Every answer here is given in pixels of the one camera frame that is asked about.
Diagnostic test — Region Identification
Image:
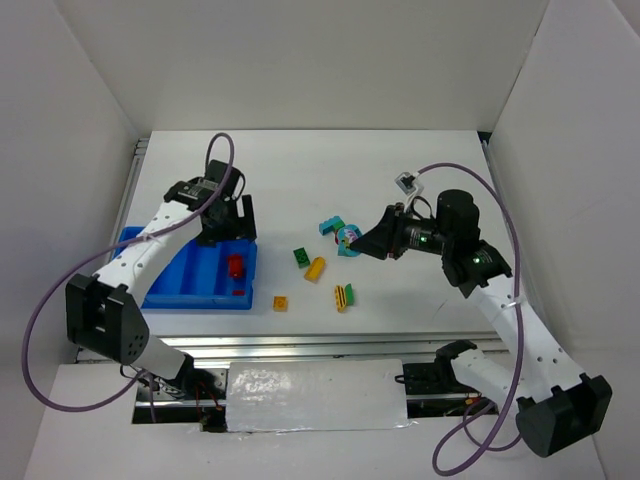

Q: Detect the teal green number lego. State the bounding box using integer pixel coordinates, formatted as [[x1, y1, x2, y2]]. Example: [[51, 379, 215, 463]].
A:
[[338, 244, 359, 258]]

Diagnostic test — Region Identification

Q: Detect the green curved lego piece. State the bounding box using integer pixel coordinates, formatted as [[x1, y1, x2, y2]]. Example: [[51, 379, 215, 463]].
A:
[[344, 284, 355, 306]]

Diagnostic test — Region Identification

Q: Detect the red square lego brick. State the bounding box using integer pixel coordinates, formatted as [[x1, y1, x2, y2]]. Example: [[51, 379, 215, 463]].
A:
[[227, 253, 246, 280]]

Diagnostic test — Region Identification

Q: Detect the white foil cover plate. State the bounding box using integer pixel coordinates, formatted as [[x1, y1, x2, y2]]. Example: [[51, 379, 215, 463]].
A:
[[226, 359, 410, 433]]

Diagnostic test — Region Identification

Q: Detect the blue compartment tray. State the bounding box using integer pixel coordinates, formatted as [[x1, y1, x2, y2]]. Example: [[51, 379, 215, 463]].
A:
[[143, 239, 257, 310]]

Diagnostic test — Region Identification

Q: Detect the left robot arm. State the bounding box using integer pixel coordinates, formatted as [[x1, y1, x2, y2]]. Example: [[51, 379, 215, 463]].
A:
[[65, 162, 257, 397]]

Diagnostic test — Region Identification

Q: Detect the teal and green lego stack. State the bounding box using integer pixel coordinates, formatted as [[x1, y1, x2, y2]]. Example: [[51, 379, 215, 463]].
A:
[[318, 216, 345, 236]]

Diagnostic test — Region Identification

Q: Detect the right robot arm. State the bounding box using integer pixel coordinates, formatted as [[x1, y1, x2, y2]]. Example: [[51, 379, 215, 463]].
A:
[[351, 189, 612, 457]]

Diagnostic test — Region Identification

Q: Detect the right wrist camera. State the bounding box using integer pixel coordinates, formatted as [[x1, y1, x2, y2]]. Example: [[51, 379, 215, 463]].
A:
[[395, 172, 424, 212]]

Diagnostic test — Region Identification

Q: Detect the teal flower print lego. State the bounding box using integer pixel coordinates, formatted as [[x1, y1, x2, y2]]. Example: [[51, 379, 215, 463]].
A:
[[336, 224, 362, 247]]

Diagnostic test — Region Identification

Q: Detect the yellow black striped lego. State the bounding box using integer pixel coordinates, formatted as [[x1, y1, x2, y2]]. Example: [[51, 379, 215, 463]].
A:
[[334, 285, 347, 312]]

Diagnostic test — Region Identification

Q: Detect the small orange lego plate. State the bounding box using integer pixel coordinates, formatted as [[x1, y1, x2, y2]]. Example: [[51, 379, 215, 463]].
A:
[[273, 296, 288, 312]]

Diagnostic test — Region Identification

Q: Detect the aluminium rail frame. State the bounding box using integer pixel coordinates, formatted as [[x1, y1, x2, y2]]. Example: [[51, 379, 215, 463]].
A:
[[162, 331, 508, 364]]

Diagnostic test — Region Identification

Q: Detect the yellow long lego brick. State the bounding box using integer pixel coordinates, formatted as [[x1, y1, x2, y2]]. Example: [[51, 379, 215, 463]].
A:
[[304, 256, 326, 283]]

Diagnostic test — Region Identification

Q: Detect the green two-stud lego brick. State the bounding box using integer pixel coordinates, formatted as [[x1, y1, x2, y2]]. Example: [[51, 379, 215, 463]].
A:
[[293, 247, 311, 268]]

